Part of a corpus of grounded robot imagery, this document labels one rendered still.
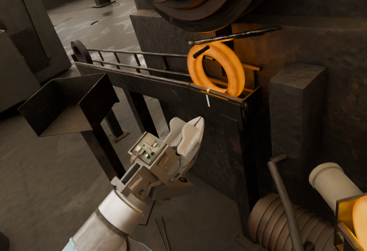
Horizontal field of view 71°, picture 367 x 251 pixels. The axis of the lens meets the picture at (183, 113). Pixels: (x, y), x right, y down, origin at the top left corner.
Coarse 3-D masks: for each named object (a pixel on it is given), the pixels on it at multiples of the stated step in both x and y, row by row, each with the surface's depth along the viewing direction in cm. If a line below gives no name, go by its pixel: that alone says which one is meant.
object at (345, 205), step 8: (336, 200) 37; (344, 200) 37; (352, 200) 37; (336, 208) 38; (344, 208) 38; (352, 208) 38; (336, 216) 38; (344, 216) 38; (352, 216) 39; (336, 224) 39; (352, 224) 39; (336, 232) 40; (352, 232) 40; (336, 240) 41
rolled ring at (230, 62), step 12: (192, 48) 69; (216, 48) 63; (228, 48) 64; (192, 60) 72; (228, 60) 62; (192, 72) 75; (228, 72) 64; (240, 72) 64; (204, 84) 76; (228, 84) 67; (240, 84) 65
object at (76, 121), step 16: (64, 80) 104; (80, 80) 102; (96, 80) 101; (32, 96) 96; (48, 96) 103; (64, 96) 110; (80, 96) 108; (96, 96) 91; (112, 96) 100; (32, 112) 96; (48, 112) 102; (64, 112) 108; (80, 112) 103; (96, 112) 90; (32, 128) 95; (48, 128) 101; (64, 128) 96; (80, 128) 92; (96, 128) 90; (96, 144) 104; (112, 160) 111; (112, 176) 116; (144, 224) 123
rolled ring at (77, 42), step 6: (72, 42) 148; (78, 42) 145; (72, 48) 154; (78, 48) 145; (84, 48) 145; (78, 54) 157; (84, 54) 144; (78, 60) 159; (84, 60) 158; (90, 60) 148
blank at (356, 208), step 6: (360, 198) 35; (366, 198) 33; (354, 204) 37; (360, 204) 35; (366, 204) 34; (354, 210) 37; (360, 210) 35; (366, 210) 34; (354, 216) 37; (360, 216) 36; (366, 216) 34; (354, 222) 38; (360, 222) 36; (366, 222) 35; (354, 228) 38; (360, 228) 37; (366, 228) 35; (360, 234) 37; (366, 234) 36; (360, 240) 38; (366, 240) 36; (366, 246) 36
